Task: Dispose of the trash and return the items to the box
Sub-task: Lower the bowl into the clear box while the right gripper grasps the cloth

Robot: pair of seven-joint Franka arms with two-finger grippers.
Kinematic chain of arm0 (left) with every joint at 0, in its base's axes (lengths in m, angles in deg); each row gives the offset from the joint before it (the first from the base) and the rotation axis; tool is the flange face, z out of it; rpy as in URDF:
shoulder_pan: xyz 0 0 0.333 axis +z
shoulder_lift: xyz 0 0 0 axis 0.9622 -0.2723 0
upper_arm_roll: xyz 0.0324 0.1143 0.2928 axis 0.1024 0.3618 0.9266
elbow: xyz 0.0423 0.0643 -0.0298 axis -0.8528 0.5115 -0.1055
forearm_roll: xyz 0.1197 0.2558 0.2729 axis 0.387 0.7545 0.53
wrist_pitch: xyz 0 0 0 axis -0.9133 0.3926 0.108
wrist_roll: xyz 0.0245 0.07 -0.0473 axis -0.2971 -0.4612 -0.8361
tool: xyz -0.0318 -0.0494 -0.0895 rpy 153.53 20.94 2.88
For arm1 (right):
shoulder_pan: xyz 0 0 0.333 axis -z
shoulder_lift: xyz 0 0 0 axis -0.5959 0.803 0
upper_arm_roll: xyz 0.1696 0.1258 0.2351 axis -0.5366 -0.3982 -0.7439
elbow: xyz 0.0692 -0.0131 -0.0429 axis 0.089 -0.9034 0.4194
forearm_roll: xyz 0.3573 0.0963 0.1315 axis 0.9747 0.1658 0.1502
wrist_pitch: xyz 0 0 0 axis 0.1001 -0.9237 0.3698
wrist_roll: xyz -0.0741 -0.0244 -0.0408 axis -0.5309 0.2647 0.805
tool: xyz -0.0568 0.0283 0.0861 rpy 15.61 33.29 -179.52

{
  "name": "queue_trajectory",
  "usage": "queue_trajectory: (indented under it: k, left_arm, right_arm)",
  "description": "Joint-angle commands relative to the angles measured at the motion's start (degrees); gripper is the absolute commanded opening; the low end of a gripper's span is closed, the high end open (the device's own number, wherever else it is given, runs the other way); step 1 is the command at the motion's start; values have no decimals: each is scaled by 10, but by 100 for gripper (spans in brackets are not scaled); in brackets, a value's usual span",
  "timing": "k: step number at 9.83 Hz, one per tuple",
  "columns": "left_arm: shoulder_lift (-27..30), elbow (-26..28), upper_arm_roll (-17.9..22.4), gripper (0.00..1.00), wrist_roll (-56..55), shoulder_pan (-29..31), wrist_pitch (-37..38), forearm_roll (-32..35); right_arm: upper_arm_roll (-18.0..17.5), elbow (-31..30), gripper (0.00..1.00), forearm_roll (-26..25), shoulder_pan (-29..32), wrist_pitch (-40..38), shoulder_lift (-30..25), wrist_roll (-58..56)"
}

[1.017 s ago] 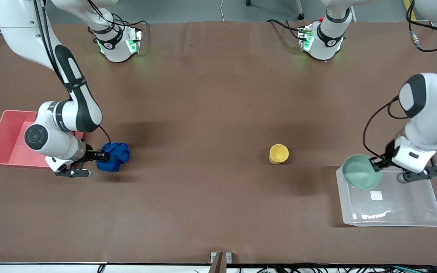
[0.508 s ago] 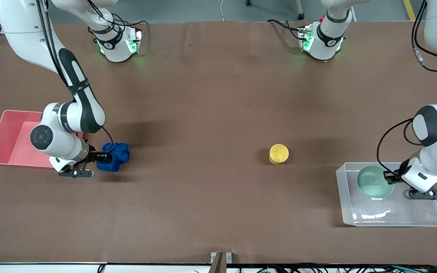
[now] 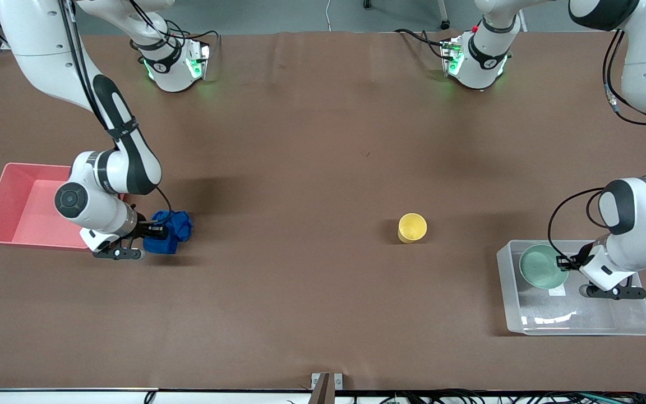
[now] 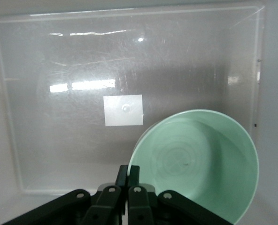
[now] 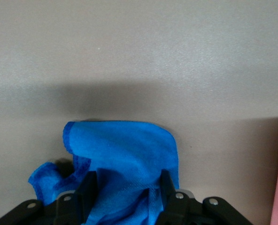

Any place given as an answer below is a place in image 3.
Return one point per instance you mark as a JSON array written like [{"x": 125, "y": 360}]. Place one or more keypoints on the white label sticker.
[{"x": 557, "y": 292}]

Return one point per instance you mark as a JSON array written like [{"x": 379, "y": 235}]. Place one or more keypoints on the clear plastic box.
[{"x": 575, "y": 314}]

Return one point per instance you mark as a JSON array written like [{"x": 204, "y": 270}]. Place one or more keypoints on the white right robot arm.
[{"x": 48, "y": 50}]

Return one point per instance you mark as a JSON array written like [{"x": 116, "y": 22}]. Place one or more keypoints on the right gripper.
[{"x": 144, "y": 228}]

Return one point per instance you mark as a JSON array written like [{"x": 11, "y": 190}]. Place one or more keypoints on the metal table edge bracket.
[{"x": 326, "y": 387}]

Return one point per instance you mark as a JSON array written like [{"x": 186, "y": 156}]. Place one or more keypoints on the pink plastic bin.
[{"x": 20, "y": 207}]

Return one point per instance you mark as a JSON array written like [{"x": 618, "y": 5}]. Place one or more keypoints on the light green bowl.
[{"x": 541, "y": 268}]

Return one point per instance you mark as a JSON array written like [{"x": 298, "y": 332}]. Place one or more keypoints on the yellow plastic cup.
[{"x": 412, "y": 227}]

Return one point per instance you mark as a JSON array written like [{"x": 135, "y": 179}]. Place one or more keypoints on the brown table cover sheet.
[{"x": 323, "y": 168}]

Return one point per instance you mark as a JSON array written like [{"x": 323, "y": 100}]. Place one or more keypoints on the blue cloth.
[{"x": 176, "y": 224}]

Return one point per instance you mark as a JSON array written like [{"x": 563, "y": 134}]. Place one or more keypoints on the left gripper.
[{"x": 574, "y": 261}]

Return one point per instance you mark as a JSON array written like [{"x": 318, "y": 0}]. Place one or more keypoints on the metal stand leg with caster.
[{"x": 443, "y": 14}]

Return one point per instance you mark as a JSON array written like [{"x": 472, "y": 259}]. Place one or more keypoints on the white table edge rail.
[{"x": 48, "y": 398}]

